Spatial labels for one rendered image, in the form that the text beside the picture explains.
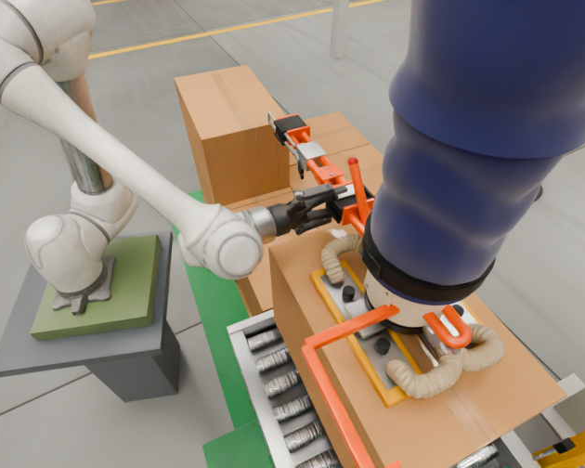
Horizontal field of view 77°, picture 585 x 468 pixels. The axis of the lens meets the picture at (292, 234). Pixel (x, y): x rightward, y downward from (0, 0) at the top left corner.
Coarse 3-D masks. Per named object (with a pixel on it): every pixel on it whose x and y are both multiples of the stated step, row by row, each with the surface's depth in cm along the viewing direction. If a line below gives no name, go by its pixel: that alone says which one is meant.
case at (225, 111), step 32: (192, 96) 177; (224, 96) 177; (256, 96) 177; (192, 128) 174; (224, 128) 159; (256, 128) 160; (224, 160) 165; (256, 160) 172; (288, 160) 180; (224, 192) 178; (256, 192) 187
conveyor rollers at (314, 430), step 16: (256, 336) 137; (272, 336) 138; (288, 352) 133; (272, 368) 132; (272, 384) 126; (288, 384) 126; (304, 400) 122; (288, 416) 120; (304, 432) 116; (320, 432) 116; (288, 448) 114; (496, 448) 113; (304, 464) 110; (320, 464) 110; (336, 464) 111; (464, 464) 110; (480, 464) 111
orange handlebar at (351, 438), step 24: (312, 168) 98; (336, 168) 97; (384, 312) 69; (432, 312) 69; (456, 312) 69; (312, 336) 66; (336, 336) 66; (456, 336) 66; (312, 360) 63; (336, 408) 58; (360, 456) 53
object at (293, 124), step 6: (294, 114) 113; (282, 120) 111; (288, 120) 110; (294, 120) 110; (300, 120) 111; (288, 126) 108; (294, 126) 108; (300, 126) 108; (306, 126) 108; (288, 132) 106; (294, 132) 107; (300, 132) 108; (306, 132) 109; (300, 138) 110
